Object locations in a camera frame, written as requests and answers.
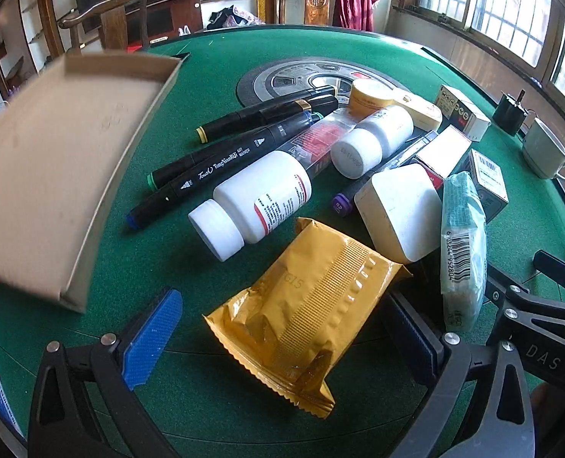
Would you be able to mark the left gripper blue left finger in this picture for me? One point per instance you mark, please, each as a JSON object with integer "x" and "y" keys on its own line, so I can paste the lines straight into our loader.
{"x": 144, "y": 341}

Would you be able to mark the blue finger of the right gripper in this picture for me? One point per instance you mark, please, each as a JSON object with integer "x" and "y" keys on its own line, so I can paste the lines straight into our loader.
{"x": 552, "y": 267}

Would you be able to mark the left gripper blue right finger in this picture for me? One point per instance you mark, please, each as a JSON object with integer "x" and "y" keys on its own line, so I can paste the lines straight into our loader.
{"x": 419, "y": 345}

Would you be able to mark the teal tissue pack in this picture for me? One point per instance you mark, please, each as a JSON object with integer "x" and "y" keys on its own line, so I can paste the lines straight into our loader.
{"x": 463, "y": 253}

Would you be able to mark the white blue medicine box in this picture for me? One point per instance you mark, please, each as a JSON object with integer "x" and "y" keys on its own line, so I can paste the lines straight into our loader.
{"x": 488, "y": 180}

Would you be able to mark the yellow foil snack packet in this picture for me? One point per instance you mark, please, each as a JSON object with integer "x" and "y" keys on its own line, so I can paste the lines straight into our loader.
{"x": 291, "y": 327}

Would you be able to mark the white rounded plastic case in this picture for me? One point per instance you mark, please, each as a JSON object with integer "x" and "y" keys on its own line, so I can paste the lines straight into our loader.
{"x": 402, "y": 213}

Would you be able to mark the black marker blue cap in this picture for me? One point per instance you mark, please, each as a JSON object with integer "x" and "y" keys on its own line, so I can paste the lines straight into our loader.
{"x": 174, "y": 193}

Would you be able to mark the white red long box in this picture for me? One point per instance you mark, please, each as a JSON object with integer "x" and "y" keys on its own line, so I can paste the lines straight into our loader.
{"x": 442, "y": 155}

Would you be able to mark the black marker purple cap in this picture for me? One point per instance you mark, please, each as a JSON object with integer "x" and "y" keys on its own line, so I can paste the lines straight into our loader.
{"x": 343, "y": 202}

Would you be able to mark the black marker green cap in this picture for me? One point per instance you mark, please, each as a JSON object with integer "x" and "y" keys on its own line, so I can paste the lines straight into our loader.
{"x": 259, "y": 140}

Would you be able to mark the large white pill bottle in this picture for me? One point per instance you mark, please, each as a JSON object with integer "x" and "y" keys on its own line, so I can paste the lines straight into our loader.
{"x": 251, "y": 204}

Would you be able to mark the white cube box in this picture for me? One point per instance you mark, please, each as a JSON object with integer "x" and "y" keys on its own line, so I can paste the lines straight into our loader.
{"x": 462, "y": 113}

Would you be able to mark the cream cartoon case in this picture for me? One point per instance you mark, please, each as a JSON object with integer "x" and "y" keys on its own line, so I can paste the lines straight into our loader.
{"x": 425, "y": 115}

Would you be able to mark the cardboard tray box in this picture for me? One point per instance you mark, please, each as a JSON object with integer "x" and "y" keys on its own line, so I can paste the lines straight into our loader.
{"x": 66, "y": 140}

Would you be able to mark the small white pill bottle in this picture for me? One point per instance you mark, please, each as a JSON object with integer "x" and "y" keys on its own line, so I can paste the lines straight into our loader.
{"x": 372, "y": 140}

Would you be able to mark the black marker yellow cap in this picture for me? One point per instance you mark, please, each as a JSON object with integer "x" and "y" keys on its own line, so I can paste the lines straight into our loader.
{"x": 263, "y": 114}

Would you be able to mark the yellow round tin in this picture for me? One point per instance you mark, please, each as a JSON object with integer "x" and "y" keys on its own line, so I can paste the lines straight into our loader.
{"x": 369, "y": 96}

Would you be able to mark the white ceramic mug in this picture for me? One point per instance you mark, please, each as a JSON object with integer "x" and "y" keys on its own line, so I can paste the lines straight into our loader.
{"x": 544, "y": 152}

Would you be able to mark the black cylinder motor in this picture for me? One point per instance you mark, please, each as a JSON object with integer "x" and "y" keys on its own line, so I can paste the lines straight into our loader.
{"x": 510, "y": 114}

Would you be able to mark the round mahjong table centre panel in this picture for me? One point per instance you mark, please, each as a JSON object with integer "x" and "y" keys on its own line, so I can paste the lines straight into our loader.
{"x": 281, "y": 77}

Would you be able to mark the wooden chair near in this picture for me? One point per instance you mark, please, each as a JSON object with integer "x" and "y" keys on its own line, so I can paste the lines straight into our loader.
{"x": 112, "y": 16}

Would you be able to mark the red cloth on chair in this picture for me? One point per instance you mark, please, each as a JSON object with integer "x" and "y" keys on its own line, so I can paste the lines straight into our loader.
{"x": 354, "y": 14}

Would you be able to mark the pile of clothes bags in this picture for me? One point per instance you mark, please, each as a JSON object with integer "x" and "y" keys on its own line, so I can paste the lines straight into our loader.
{"x": 232, "y": 17}

